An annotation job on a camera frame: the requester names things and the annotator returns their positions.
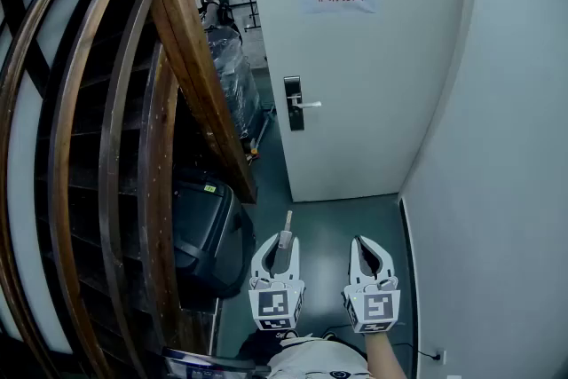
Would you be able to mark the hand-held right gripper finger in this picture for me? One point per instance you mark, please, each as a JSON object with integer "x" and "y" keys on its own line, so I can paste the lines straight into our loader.
{"x": 386, "y": 264}
{"x": 356, "y": 259}

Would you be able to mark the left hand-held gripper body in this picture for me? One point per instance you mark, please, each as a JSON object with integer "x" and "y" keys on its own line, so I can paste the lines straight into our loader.
{"x": 276, "y": 305}

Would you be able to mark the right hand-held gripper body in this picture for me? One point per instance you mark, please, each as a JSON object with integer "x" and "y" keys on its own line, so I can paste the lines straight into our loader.
{"x": 375, "y": 308}

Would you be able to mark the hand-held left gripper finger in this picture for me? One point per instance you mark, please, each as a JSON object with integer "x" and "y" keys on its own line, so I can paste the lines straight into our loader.
{"x": 258, "y": 255}
{"x": 294, "y": 257}

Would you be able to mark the small metal key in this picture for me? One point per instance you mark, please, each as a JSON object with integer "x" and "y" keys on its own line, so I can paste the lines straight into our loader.
{"x": 284, "y": 240}

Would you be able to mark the white door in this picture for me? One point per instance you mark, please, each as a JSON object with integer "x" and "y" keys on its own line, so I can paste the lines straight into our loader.
{"x": 368, "y": 57}

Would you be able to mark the person's left forearm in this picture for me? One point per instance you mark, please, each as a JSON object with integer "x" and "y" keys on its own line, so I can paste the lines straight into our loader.
{"x": 266, "y": 344}

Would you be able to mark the person's right forearm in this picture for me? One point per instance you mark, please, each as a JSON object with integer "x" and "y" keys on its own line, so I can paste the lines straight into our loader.
{"x": 384, "y": 357}

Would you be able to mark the black baseboard strip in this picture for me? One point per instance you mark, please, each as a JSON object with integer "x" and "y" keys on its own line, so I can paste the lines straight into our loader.
{"x": 410, "y": 279}

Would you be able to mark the black hard case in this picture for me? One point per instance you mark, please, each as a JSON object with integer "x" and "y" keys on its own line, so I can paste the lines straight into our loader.
{"x": 204, "y": 231}

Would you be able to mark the person's white printed shirt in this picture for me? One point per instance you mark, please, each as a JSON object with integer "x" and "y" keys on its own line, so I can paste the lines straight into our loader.
{"x": 315, "y": 361}

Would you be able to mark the black chest mounted device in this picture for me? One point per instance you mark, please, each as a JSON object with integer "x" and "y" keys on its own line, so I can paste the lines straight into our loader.
{"x": 208, "y": 366}

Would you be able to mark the plastic wrapped pallet load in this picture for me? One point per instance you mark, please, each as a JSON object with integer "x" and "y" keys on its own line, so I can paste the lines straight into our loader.
{"x": 235, "y": 75}

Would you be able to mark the white wall socket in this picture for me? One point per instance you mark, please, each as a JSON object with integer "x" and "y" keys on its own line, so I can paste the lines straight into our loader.
{"x": 442, "y": 357}

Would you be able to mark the curved wooden stair post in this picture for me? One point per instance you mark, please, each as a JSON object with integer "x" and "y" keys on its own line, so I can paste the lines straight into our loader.
{"x": 155, "y": 191}

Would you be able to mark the curved metal stair rail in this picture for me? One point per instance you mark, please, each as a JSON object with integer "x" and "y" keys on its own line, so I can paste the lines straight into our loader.
{"x": 111, "y": 137}

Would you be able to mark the curved wooden stair rail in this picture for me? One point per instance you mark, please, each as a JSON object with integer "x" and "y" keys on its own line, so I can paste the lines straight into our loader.
{"x": 11, "y": 102}
{"x": 62, "y": 137}

